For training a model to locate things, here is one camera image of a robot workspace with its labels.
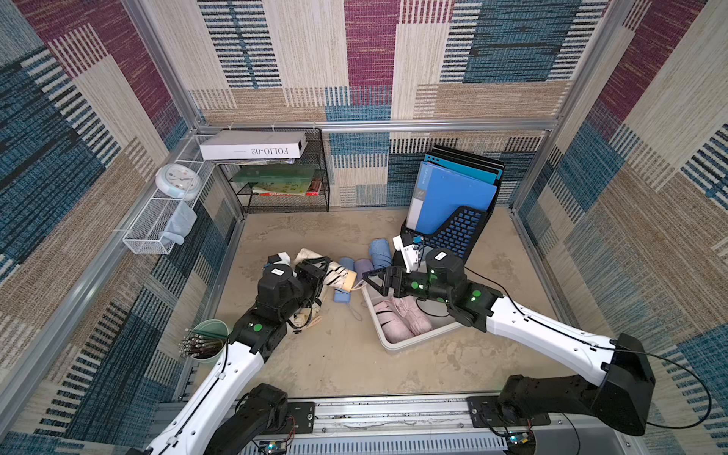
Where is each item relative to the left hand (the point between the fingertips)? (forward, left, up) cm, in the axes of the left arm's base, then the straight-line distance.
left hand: (330, 261), depth 73 cm
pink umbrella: (-6, -23, -21) cm, 31 cm away
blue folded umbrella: (+18, -14, -22) cm, 32 cm away
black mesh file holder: (+18, -40, -10) cm, 45 cm away
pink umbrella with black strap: (-8, -17, -23) cm, 29 cm away
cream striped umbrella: (-4, -2, 0) cm, 5 cm away
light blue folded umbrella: (+15, -2, -22) cm, 27 cm away
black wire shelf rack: (+47, +12, -23) cm, 54 cm away
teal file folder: (+29, -48, +4) cm, 56 cm away
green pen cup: (-15, +31, -11) cm, 36 cm away
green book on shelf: (+34, +20, 0) cm, 39 cm away
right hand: (-5, -10, +1) cm, 11 cm away
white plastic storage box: (-15, -25, 0) cm, 29 cm away
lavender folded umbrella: (+5, -8, -9) cm, 13 cm away
